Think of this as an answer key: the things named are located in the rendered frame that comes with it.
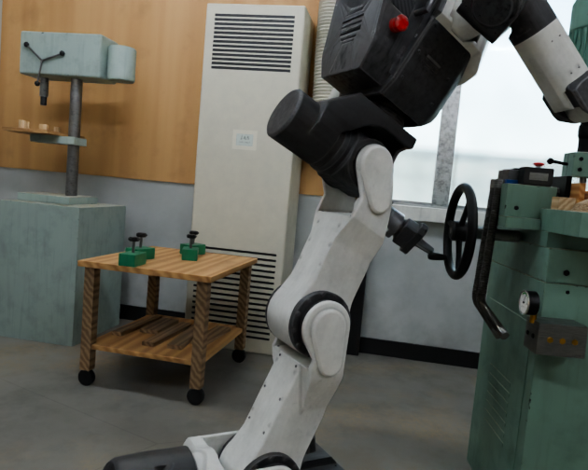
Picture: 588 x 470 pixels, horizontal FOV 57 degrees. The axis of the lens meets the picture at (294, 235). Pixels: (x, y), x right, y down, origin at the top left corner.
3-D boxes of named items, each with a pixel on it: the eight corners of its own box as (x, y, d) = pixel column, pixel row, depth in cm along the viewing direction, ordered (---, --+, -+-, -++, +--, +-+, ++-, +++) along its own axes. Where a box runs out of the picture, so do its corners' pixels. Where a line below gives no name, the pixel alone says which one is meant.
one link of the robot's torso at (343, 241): (287, 355, 107) (357, 131, 108) (251, 331, 122) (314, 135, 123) (347, 368, 114) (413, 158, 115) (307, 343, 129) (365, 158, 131)
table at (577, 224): (465, 219, 185) (467, 201, 185) (555, 227, 184) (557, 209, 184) (537, 234, 125) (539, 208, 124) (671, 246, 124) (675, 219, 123)
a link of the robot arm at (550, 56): (596, 136, 102) (535, 35, 99) (554, 142, 115) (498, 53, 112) (642, 101, 103) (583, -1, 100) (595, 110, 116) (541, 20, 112)
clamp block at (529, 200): (487, 214, 162) (490, 183, 161) (532, 217, 162) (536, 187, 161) (504, 215, 147) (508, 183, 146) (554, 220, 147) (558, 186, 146)
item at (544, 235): (496, 234, 181) (497, 222, 181) (559, 240, 180) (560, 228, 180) (546, 247, 141) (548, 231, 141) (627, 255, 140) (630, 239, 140)
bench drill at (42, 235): (42, 313, 327) (55, 47, 313) (138, 326, 317) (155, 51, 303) (-16, 334, 280) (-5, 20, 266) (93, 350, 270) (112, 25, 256)
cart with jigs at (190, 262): (146, 344, 286) (153, 224, 280) (248, 360, 275) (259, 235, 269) (70, 387, 222) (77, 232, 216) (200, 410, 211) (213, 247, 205)
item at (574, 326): (522, 344, 142) (525, 314, 141) (569, 349, 141) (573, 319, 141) (535, 354, 133) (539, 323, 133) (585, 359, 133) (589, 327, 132)
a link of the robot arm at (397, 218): (401, 261, 172) (371, 240, 171) (408, 244, 179) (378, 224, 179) (426, 237, 163) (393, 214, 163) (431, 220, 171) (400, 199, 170)
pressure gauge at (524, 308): (515, 318, 140) (520, 287, 140) (530, 320, 140) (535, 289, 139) (525, 324, 134) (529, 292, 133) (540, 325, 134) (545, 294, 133)
